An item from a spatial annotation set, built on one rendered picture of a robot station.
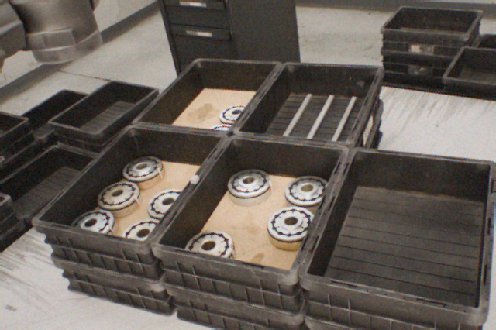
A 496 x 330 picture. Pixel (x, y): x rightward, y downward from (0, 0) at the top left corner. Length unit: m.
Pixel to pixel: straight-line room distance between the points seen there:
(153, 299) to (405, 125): 0.94
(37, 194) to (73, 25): 1.79
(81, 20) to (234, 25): 2.00
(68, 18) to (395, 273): 0.74
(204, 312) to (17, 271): 0.57
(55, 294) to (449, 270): 0.89
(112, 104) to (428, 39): 1.49
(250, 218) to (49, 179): 1.38
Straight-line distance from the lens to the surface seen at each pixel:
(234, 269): 0.96
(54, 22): 0.59
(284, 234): 1.09
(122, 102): 2.59
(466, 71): 2.47
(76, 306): 1.32
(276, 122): 1.51
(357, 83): 1.56
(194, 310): 1.13
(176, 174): 1.37
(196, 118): 1.59
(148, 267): 1.11
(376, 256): 1.08
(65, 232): 1.16
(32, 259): 1.50
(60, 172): 2.43
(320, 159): 1.22
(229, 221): 1.19
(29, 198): 2.34
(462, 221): 1.17
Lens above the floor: 1.61
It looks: 36 degrees down
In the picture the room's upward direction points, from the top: 10 degrees counter-clockwise
